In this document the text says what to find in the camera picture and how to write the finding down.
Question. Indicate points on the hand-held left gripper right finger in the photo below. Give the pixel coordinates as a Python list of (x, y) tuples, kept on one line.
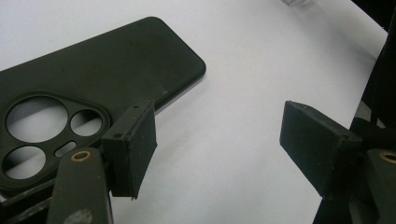
[(317, 146)]

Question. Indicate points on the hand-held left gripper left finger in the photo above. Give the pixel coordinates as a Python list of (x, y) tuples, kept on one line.
[(134, 149)]

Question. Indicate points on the black phone case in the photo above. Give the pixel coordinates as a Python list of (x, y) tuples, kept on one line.
[(124, 62)]

